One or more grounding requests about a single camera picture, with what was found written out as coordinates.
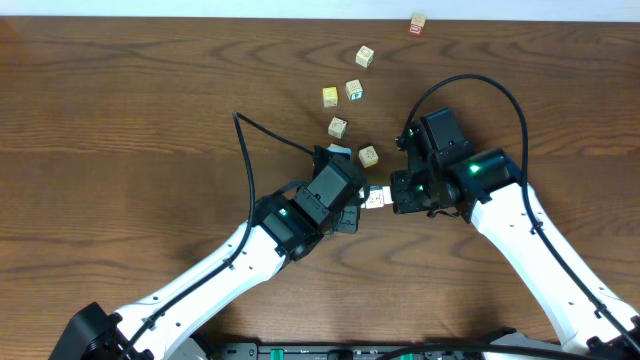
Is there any white block red side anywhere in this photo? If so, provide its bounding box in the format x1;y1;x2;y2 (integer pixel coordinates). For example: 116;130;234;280
359;188;366;208

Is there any white block orange print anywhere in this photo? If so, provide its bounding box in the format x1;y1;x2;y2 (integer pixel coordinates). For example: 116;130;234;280
365;186;385;209

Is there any white block red print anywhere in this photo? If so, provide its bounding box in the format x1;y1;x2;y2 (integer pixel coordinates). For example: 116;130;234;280
382;186;393;205

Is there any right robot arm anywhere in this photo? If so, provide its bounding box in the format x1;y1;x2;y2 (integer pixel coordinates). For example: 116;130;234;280
391;108;639;359

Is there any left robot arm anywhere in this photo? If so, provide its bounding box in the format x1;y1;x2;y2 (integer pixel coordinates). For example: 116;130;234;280
51;145;367;360

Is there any white block yellow print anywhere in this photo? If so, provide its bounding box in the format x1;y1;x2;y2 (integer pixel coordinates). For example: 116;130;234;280
358;145;379;168

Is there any white block with cross print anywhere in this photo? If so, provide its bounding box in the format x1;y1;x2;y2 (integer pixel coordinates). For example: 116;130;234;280
328;117;348;139

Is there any white block teal side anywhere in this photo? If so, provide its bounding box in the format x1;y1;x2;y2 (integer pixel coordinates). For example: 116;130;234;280
345;79;364;101

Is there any yellow wooden block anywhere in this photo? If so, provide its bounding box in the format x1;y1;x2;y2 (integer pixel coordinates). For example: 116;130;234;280
322;87;338;108

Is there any white block with green print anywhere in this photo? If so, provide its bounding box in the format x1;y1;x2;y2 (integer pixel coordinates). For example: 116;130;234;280
355;45;375;68

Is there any red block at table edge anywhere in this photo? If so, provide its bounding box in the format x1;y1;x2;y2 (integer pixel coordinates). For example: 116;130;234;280
409;13;427;35

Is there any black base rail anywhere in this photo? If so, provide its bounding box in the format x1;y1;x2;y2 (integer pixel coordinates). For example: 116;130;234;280
206;342;587;360

